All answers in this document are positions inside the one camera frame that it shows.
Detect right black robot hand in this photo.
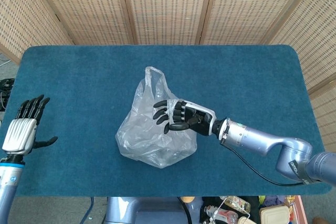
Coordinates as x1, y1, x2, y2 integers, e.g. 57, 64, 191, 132
153, 99, 216, 137

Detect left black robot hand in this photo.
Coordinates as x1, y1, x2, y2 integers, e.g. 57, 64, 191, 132
2, 94, 59, 155

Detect translucent plastic bag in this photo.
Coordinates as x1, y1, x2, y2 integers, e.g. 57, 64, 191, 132
114, 66, 197, 169

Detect blue carpet table mat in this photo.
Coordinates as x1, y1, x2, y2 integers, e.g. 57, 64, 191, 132
0, 45, 333, 198

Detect clear bottle yellow liquid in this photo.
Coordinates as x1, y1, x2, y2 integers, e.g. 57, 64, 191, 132
219, 195, 251, 215

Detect bottle with red label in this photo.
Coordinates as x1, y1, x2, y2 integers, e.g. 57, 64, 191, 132
204, 205, 239, 224

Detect silver-blue robot torso base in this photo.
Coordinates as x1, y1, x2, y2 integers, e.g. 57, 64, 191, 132
104, 196, 204, 224

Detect woven rattan screen panel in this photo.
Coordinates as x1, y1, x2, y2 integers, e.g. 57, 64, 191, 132
199, 0, 316, 46
269, 0, 336, 93
0, 0, 76, 65
28, 0, 139, 46
119, 0, 217, 46
308, 84, 336, 147

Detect purple cloth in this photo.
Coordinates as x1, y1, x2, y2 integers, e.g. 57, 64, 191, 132
263, 195, 286, 208

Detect beige lunch box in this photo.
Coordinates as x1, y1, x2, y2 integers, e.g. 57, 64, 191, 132
259, 205, 291, 224

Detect pink plastic crate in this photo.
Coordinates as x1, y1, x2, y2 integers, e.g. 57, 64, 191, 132
293, 195, 307, 224

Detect black tangled equipment cables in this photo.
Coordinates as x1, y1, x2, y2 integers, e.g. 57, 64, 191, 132
0, 78, 16, 112

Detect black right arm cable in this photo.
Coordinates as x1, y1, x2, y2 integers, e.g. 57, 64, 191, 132
222, 140, 310, 187

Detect thick black cable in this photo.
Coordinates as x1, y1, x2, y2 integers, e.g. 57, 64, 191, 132
177, 196, 194, 224

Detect thin blue cable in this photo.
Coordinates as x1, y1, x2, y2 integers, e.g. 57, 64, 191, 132
85, 196, 95, 221

